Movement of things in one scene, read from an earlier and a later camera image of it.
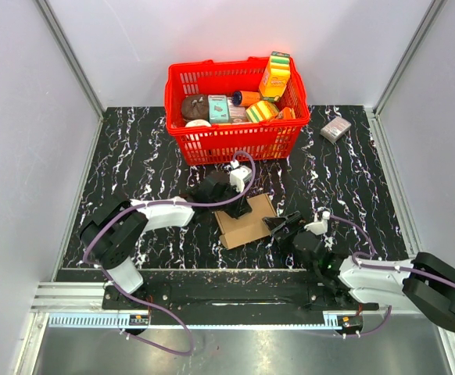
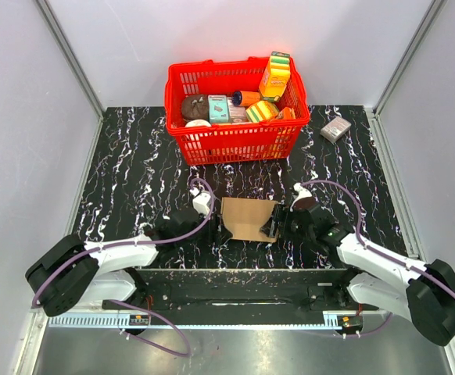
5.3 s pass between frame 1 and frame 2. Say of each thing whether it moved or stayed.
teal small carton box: stayed
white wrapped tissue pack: stayed
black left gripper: moved
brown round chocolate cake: stayed
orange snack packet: stayed
